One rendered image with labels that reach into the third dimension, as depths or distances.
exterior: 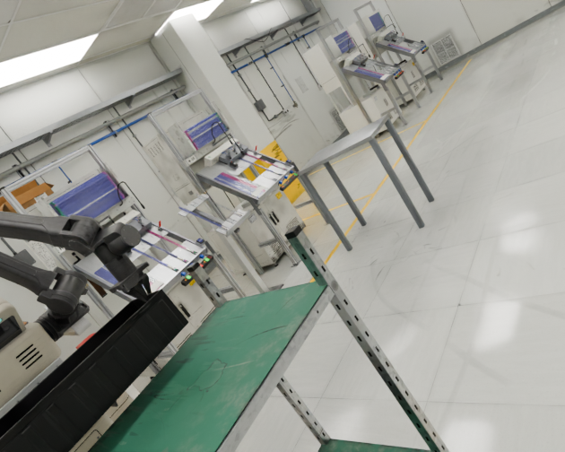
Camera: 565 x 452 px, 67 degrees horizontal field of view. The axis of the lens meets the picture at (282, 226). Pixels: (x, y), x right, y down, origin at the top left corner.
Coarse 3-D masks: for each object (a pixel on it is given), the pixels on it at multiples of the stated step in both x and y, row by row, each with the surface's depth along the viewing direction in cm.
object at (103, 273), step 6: (102, 270) 315; (108, 270) 316; (102, 276) 311; (108, 276) 311; (150, 276) 313; (114, 282) 307; (150, 282) 309; (156, 282) 309; (162, 282) 309; (144, 288) 305; (156, 288) 305
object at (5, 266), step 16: (0, 256) 114; (0, 272) 114; (16, 272) 114; (32, 272) 117; (48, 272) 120; (64, 272) 123; (32, 288) 118; (48, 288) 118; (48, 304) 119; (64, 304) 119
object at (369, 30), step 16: (368, 16) 795; (352, 32) 764; (368, 32) 749; (384, 32) 781; (368, 48) 766; (384, 48) 752; (400, 48) 745; (416, 48) 758; (400, 64) 790; (416, 64) 736; (432, 64) 793; (400, 80) 768; (416, 80) 750
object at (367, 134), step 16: (368, 128) 329; (336, 144) 349; (352, 144) 310; (400, 144) 337; (320, 160) 332; (384, 160) 306; (304, 176) 344; (336, 176) 380; (416, 176) 345; (400, 192) 313; (320, 208) 353; (352, 208) 388; (336, 224) 357
